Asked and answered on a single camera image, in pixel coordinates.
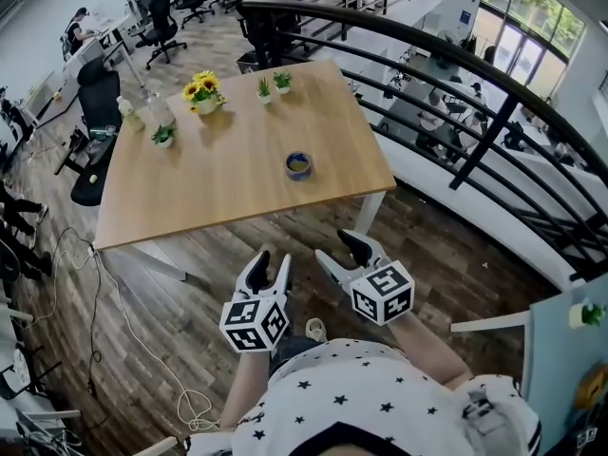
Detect black cable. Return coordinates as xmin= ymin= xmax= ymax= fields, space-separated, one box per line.
xmin=86 ymin=249 xmax=104 ymax=396

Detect white star print shirt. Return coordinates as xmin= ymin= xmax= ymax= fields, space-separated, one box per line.
xmin=187 ymin=337 xmax=542 ymax=456

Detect green plant in white pot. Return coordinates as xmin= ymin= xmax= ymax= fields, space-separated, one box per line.
xmin=568 ymin=300 xmax=608 ymax=329

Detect yellow round wall ornament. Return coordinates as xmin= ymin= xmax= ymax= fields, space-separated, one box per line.
xmin=573 ymin=362 xmax=608 ymax=412

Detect blue roll of tape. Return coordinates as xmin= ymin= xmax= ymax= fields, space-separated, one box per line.
xmin=284 ymin=150 xmax=315 ymax=182

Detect white cable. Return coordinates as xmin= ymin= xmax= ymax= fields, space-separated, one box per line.
xmin=26 ymin=227 xmax=222 ymax=432

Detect blue desk partition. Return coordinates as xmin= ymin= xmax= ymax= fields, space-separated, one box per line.
xmin=521 ymin=286 xmax=608 ymax=456

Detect black low chair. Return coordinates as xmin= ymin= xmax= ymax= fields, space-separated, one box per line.
xmin=54 ymin=129 xmax=119 ymax=208

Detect bottle of yellow drink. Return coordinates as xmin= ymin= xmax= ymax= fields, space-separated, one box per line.
xmin=116 ymin=95 xmax=146 ymax=134

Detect person's dark shorts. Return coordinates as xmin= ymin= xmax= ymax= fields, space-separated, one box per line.
xmin=268 ymin=334 xmax=324 ymax=378

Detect person's left forearm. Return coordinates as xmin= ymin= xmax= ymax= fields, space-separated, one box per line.
xmin=218 ymin=349 xmax=275 ymax=431

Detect person's right forearm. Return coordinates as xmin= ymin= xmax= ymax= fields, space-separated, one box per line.
xmin=387 ymin=312 xmax=475 ymax=391

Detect person's beige shoe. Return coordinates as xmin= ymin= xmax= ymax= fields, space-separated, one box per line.
xmin=305 ymin=317 xmax=329 ymax=344

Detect clear plastic bottle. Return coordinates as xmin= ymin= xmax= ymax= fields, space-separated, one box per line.
xmin=145 ymin=89 xmax=177 ymax=128

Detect black curved metal railing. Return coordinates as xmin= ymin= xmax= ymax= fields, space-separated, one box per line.
xmin=240 ymin=0 xmax=608 ymax=282

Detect sunflowers in white pot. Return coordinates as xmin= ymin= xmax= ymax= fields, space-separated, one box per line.
xmin=181 ymin=69 xmax=228 ymax=116

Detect white table leg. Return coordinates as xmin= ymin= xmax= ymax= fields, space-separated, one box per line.
xmin=353 ymin=190 xmax=387 ymax=237
xmin=106 ymin=243 xmax=189 ymax=283

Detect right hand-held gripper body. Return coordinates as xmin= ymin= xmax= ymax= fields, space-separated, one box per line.
xmin=337 ymin=254 xmax=416 ymax=327

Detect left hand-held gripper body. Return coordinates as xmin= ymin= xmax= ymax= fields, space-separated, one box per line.
xmin=218 ymin=286 xmax=292 ymax=354

